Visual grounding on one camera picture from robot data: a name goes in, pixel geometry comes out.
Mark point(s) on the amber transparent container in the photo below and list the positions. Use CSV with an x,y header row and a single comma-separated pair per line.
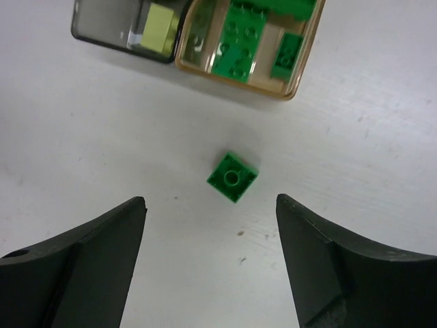
x,y
260,46

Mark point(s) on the green 2x2 lego brick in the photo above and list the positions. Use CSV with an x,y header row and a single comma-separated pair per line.
x,y
232,176

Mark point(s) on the lime lego in grey container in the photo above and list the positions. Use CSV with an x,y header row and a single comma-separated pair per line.
x,y
160,29

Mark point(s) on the smoky grey transparent container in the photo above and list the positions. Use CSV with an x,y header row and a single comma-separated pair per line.
x,y
119,25

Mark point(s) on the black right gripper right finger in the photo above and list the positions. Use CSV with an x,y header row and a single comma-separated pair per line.
x,y
342,279

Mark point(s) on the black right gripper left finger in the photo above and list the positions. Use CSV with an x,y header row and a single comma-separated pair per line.
x,y
79,278

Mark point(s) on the green 2x4 lego brick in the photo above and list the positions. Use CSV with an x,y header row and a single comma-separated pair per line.
x,y
237,46

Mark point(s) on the green hollow lego brick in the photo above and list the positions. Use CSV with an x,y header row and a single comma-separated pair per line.
x,y
301,10

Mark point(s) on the small green 1x3 brick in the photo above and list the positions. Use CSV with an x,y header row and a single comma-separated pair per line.
x,y
286,57

